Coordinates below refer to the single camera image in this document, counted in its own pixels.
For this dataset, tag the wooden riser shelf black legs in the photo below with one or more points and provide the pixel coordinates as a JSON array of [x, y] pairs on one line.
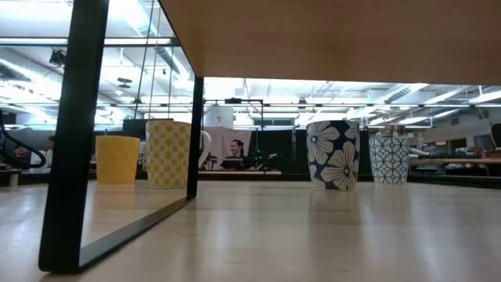
[[332, 39]]

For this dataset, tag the yellow orange mug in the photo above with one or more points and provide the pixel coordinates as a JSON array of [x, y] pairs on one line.
[[117, 160]]

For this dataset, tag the navy white floral mug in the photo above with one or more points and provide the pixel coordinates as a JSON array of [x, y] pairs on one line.
[[332, 156]]

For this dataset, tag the black aluminium table frame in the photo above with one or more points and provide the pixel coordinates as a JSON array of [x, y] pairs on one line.
[[450, 181]]

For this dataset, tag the blue geometric pattern mug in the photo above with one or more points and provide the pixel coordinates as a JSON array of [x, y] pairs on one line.
[[389, 160]]

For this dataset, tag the black ceiling camera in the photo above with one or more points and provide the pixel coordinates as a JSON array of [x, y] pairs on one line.
[[58, 57]]

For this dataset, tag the yellow dotted white mug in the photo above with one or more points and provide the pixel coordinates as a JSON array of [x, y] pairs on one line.
[[168, 156]]

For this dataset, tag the person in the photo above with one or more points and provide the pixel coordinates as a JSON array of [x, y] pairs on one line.
[[47, 152], [236, 150], [21, 154]]

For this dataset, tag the background robot green light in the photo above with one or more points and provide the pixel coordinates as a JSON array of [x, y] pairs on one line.
[[260, 157]]

